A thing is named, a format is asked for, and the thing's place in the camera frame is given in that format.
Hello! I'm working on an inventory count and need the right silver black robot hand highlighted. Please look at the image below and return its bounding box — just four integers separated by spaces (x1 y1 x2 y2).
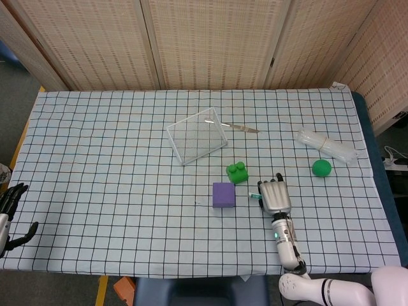
257 173 293 215

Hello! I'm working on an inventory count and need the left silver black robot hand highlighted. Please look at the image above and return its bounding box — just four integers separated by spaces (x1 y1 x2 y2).
0 182 39 256

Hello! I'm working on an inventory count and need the purple cube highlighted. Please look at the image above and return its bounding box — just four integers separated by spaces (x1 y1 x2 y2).
212 182 237 208

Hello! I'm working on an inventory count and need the green toy building brick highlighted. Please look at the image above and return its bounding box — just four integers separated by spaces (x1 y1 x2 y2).
226 161 249 185

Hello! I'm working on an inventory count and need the green ball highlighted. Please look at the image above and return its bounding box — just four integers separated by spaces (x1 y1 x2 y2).
312 159 333 178

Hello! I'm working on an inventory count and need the bundle of clear sticks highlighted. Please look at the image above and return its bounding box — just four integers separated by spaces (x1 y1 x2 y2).
295 127 358 166

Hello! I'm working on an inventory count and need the metal scalpel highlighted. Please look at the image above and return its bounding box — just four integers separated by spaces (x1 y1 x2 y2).
203 118 261 134

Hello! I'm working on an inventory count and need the blue checkered tablecloth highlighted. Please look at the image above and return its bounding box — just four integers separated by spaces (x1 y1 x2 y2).
0 83 402 277

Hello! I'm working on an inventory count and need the clear plastic box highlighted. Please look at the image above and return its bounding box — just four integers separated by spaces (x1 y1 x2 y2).
166 107 229 166

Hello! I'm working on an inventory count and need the white power strip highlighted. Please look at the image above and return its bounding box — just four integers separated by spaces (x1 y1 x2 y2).
383 145 408 170

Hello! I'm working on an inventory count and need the dark blue chair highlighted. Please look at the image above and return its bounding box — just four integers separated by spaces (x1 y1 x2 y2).
133 274 270 306

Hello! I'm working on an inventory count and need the orange box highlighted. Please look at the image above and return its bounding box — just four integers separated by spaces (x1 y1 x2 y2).
113 276 135 299

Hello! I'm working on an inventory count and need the wooden folding screen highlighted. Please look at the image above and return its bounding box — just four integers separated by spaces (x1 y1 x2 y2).
0 0 408 136

